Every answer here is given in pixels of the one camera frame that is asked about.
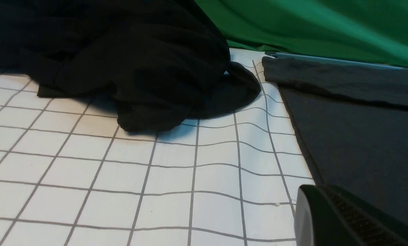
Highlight gray long-sleeved shirt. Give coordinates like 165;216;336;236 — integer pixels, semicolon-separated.
262;56;408;225

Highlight black crumpled cloth pile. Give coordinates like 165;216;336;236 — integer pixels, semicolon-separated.
0;0;261;132

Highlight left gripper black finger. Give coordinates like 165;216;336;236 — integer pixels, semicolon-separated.
294;184;408;246

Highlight gray metal bar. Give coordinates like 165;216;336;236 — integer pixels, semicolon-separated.
264;51;408;70

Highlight white grid table mat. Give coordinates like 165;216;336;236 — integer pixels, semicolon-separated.
0;49;313;246

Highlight green backdrop cloth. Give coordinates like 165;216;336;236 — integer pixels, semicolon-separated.
196;0;408;68

